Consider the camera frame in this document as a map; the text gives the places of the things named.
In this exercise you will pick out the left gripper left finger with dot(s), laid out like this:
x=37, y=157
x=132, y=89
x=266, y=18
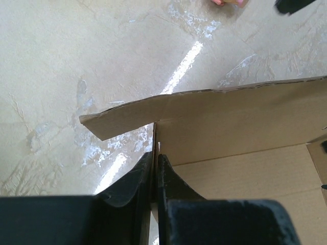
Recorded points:
x=120, y=214

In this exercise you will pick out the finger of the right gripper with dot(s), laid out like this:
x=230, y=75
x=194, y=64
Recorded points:
x=289, y=7

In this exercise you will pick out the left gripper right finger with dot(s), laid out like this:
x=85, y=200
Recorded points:
x=185, y=217

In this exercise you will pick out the brown cardboard box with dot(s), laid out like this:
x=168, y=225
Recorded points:
x=259, y=141

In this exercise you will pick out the pink toy ice cream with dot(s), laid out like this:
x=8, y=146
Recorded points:
x=238, y=3

